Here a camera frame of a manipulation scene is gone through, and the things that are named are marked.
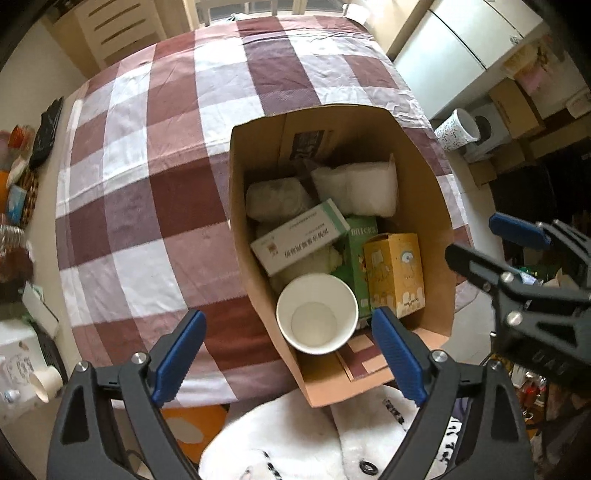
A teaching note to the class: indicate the white green medicine box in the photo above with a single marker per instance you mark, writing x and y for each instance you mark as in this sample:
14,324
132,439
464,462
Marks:
295,237

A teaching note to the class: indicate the white tissue pack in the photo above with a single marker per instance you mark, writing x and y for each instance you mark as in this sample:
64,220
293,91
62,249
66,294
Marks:
277,198

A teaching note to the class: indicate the clear bag of white pads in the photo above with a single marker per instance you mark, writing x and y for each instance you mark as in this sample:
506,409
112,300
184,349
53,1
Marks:
355,184

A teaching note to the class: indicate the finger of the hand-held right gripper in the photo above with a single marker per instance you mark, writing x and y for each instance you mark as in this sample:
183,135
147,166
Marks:
517,228
466,258

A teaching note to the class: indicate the black plastic bag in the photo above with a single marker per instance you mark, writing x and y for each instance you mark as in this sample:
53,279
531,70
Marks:
46,134

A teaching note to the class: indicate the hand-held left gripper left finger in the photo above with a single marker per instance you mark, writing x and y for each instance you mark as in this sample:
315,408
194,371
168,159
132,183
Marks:
180,355

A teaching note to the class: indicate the red white checkered tablecloth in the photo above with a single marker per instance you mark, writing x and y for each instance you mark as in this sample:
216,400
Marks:
161,138

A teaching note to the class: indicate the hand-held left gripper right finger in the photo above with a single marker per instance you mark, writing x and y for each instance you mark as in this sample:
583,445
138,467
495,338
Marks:
399,360

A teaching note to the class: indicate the clear water bottle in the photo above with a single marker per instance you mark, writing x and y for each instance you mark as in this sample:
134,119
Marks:
11,237

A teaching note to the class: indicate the wicker basket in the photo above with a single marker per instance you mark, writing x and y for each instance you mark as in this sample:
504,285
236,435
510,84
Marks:
31,194

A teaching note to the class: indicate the black plastic crate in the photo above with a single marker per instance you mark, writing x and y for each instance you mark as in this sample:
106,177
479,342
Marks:
51,346

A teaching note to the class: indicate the orange glass jar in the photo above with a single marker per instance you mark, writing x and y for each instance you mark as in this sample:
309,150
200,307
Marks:
22,137

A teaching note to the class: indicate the white drawer cabinet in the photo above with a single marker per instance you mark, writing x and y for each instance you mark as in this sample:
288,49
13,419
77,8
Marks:
120,27

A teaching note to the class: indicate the yellow cartoon box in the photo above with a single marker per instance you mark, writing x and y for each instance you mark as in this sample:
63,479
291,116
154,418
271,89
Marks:
392,272

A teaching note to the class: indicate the orange container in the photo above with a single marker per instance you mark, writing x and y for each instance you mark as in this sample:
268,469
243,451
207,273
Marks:
3,194

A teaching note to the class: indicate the blue tissue pack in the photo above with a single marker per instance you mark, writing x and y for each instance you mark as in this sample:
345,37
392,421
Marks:
16,205

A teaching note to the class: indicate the white wooden chair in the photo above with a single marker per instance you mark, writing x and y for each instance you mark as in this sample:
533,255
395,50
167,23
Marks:
240,8

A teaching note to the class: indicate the white flat box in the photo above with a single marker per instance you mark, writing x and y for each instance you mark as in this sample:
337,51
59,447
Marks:
41,309

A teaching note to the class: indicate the orange patterned cushion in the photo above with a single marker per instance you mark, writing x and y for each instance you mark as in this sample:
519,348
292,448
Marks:
194,429

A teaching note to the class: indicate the brown cardboard carton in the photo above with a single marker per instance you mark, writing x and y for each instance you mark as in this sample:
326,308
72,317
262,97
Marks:
515,106

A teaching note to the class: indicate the white cartoon tissue box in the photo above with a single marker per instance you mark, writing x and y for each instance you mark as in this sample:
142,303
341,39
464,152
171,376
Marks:
18,369

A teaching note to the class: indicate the white small appliance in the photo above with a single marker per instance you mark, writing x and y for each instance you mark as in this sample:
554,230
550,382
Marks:
494,120

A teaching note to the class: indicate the white paper cup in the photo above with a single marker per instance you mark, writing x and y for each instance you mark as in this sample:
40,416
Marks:
314,318
46,383

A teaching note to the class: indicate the brown cardboard box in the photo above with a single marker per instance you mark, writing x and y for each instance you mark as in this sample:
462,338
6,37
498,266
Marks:
258,152

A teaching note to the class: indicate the green toy bricks box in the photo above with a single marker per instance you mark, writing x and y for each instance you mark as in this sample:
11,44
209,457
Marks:
358,258

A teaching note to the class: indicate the white refrigerator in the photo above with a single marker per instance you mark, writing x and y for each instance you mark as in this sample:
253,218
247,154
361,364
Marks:
461,60

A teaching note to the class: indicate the patterned waste bin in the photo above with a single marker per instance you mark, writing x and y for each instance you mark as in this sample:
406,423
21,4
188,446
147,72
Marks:
455,131

